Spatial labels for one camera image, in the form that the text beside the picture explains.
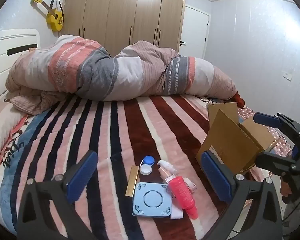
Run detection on brown cardboard box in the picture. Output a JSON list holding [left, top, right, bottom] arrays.
[[195, 102, 279, 179]]

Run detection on person's right hand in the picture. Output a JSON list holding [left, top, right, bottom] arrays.
[[281, 176, 292, 197]]

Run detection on blue white contact lens case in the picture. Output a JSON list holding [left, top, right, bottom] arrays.
[[139, 156, 154, 175]]

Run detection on white pump spray bottle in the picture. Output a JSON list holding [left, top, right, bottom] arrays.
[[157, 159, 178, 183]]

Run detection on gold slim box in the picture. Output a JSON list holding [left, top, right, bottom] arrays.
[[125, 165, 139, 197]]

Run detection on red cloth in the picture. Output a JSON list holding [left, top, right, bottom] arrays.
[[232, 91, 245, 108]]

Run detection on pink grey striped duvet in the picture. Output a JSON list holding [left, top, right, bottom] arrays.
[[5, 34, 238, 117]]

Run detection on small pink box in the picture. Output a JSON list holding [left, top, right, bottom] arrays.
[[184, 177, 198, 191]]

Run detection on white bed headboard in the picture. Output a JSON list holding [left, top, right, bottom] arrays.
[[0, 29, 40, 98]]

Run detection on striped plush blanket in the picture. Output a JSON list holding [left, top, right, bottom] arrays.
[[0, 94, 244, 240]]

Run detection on pink dotted bed sheet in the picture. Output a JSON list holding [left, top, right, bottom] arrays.
[[236, 106, 293, 155]]

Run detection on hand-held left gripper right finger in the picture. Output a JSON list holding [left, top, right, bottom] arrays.
[[201, 151, 283, 240]]

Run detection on yellow guitar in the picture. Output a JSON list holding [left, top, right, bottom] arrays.
[[31, 0, 65, 32]]

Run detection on white packet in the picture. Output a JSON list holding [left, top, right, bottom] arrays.
[[169, 199, 184, 220]]

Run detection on white door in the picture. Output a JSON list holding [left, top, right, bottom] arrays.
[[179, 4, 211, 58]]

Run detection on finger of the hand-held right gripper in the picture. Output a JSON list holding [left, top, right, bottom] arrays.
[[255, 151, 300, 177], [254, 112, 300, 137]]

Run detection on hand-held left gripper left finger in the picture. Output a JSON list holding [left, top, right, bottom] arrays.
[[16, 150, 108, 240]]

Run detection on blue square plastic device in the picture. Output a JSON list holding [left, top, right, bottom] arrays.
[[132, 182, 173, 217]]

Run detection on wooden wardrobe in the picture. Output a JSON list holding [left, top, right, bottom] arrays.
[[61, 0, 188, 58]]

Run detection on pink red tube bottle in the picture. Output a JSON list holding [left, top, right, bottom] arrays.
[[168, 176, 199, 219]]

